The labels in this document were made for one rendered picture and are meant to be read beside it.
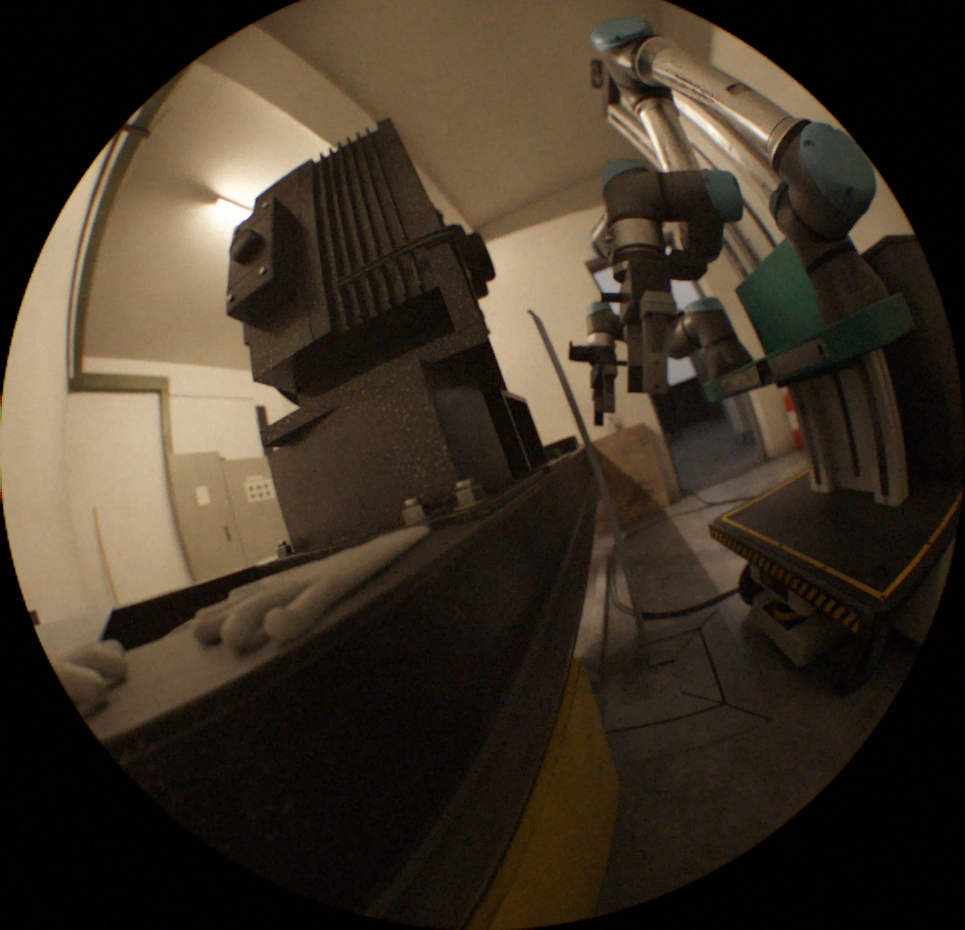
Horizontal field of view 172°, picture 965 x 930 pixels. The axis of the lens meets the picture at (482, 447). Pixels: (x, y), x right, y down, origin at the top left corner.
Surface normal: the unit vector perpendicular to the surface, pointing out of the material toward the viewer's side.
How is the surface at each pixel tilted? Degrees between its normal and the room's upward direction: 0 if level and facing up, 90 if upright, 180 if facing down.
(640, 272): 98
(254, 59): 180
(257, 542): 90
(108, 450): 90
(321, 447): 90
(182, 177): 180
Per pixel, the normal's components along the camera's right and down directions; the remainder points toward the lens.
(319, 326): -0.15, -0.04
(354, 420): -0.36, 0.05
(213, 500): 0.87, -0.34
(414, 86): 0.33, 0.94
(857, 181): -0.53, 0.25
